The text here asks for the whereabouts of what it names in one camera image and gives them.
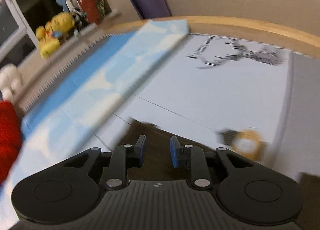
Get olive green corduroy pants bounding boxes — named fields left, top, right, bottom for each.
left=118, top=119, right=319, bottom=229

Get blue cloud pattern blanket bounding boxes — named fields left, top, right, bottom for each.
left=1, top=19, right=189, bottom=229

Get red knitted garment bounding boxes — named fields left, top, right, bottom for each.
left=0, top=101, right=22, bottom=184

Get white plush toy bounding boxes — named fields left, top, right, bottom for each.
left=0, top=63, right=22, bottom=102

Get yellow plush toy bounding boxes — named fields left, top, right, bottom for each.
left=35, top=12, right=75, bottom=58

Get purple rolled mat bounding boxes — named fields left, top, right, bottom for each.
left=130, top=0, right=171, bottom=19

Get wooden bed frame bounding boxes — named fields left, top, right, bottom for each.
left=105, top=15, right=320, bottom=48

